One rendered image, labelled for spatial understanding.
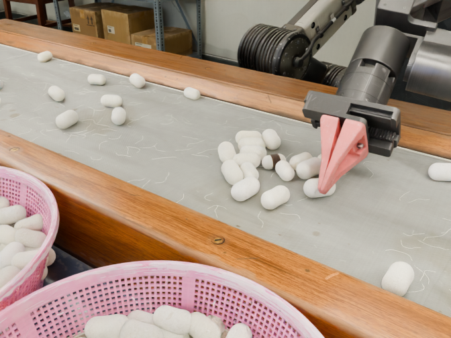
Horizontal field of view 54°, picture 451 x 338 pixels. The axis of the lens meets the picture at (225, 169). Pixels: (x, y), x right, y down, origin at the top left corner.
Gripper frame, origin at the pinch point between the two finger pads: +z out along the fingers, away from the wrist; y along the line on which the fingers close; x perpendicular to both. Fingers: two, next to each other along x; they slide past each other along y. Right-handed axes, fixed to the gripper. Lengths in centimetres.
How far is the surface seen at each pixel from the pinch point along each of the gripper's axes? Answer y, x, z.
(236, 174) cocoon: -9.6, -1.1, 2.3
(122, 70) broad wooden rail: -50, 13, -15
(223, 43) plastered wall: -160, 179, -142
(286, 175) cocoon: -5.1, 1.8, -0.4
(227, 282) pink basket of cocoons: -0.8, -11.0, 14.1
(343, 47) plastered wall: -72, 167, -145
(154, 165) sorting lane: -20.9, -0.7, 4.4
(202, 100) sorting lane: -28.8, 12.4, -12.4
